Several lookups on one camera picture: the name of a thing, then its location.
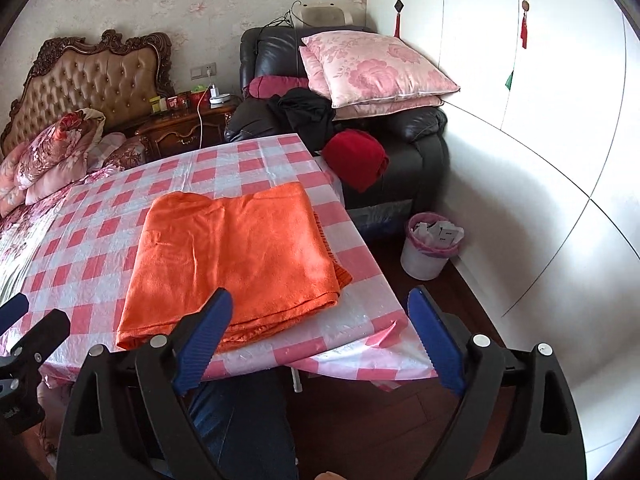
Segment pink checked plastic tablecloth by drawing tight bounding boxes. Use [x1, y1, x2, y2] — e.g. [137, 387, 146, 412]
[0, 132, 438, 393]

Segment pink floral quilt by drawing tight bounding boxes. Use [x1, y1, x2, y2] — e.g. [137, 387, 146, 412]
[0, 107, 151, 218]

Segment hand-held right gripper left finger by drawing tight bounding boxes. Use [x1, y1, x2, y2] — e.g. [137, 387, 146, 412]
[56, 287, 234, 480]

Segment white wardrobe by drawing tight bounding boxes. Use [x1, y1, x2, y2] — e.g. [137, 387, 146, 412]
[367, 0, 640, 411]

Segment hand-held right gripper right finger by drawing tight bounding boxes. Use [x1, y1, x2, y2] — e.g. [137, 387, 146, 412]
[407, 285, 587, 480]

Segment beige appliance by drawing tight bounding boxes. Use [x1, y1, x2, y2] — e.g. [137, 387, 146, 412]
[299, 4, 353, 28]

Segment white trash bin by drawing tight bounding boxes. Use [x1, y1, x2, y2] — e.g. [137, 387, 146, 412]
[400, 212, 465, 281]

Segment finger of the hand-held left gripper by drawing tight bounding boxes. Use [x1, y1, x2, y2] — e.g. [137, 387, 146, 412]
[0, 308, 71, 366]
[0, 292, 29, 336]

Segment maroon cushion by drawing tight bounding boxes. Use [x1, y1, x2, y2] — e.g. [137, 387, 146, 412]
[247, 75, 313, 101]

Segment black garment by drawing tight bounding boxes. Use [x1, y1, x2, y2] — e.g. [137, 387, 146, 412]
[267, 87, 337, 156]

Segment floral bed sheet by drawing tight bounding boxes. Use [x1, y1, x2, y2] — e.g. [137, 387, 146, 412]
[0, 180, 76, 306]

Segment carved wooden nightstand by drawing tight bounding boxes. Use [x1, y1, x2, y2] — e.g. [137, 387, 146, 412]
[135, 97, 241, 163]

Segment white charger cable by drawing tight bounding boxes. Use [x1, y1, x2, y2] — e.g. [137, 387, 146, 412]
[196, 72, 217, 151]

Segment clear bag of bottles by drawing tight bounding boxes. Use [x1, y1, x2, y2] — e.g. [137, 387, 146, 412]
[352, 200, 413, 246]

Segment orange pants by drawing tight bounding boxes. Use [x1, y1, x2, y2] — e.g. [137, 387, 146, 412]
[116, 181, 353, 353]

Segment tufted brown carved headboard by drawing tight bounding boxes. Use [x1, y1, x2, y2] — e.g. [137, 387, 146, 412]
[0, 30, 173, 156]

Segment black leather armchair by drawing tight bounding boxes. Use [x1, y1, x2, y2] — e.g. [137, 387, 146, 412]
[224, 26, 451, 211]

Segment red folded cloth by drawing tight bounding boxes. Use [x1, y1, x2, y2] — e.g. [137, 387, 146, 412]
[321, 129, 391, 193]

